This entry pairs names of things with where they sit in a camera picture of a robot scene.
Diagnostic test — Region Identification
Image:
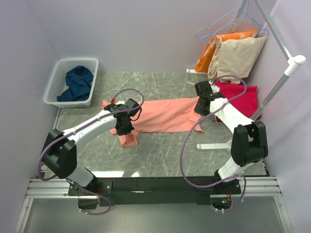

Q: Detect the pink t-shirt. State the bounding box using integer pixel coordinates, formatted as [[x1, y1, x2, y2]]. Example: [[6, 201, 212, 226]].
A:
[[101, 97, 204, 149]]

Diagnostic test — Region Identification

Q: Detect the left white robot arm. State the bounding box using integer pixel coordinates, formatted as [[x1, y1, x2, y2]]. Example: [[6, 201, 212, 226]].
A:
[[39, 99, 142, 195]]

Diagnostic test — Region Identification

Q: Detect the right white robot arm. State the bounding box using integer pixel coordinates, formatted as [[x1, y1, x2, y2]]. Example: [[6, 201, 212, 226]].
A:
[[194, 81, 268, 194]]

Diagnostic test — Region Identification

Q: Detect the orange hanging garment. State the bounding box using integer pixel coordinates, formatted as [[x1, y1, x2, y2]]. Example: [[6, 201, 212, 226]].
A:
[[195, 30, 259, 73]]

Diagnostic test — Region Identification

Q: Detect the red folded t-shirt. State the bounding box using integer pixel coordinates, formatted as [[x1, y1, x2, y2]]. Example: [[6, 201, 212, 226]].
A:
[[215, 82, 258, 118]]

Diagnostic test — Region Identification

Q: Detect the beige hanging garment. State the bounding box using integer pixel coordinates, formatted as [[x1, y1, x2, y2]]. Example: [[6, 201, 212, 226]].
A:
[[207, 36, 266, 84]]

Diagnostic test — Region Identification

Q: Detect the blue t-shirt in basket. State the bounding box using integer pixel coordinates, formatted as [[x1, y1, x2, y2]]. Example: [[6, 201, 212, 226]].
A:
[[57, 66, 94, 102]]

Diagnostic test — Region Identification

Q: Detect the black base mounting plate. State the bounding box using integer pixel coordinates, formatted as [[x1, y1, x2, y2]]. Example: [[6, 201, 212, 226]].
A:
[[68, 177, 241, 210]]

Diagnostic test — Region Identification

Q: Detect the white plastic laundry basket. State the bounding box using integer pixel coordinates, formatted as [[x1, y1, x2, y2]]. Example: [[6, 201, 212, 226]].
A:
[[44, 57, 99, 108]]

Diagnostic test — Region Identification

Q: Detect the white metal clothes rack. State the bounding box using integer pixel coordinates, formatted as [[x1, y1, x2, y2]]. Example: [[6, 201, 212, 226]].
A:
[[186, 0, 307, 151]]

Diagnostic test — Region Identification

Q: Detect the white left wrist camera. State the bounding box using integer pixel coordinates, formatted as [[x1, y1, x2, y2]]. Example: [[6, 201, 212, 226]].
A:
[[110, 98, 125, 105]]

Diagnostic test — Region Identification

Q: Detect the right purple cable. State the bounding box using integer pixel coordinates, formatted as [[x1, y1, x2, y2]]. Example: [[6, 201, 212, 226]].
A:
[[180, 75, 248, 212]]

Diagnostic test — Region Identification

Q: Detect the blue wire hanger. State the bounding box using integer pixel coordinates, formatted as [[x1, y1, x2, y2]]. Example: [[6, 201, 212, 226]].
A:
[[200, 9, 270, 45], [195, 0, 263, 39]]

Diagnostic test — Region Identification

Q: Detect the aluminium rail frame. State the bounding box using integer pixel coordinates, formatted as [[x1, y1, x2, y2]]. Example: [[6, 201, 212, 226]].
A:
[[14, 177, 294, 233]]

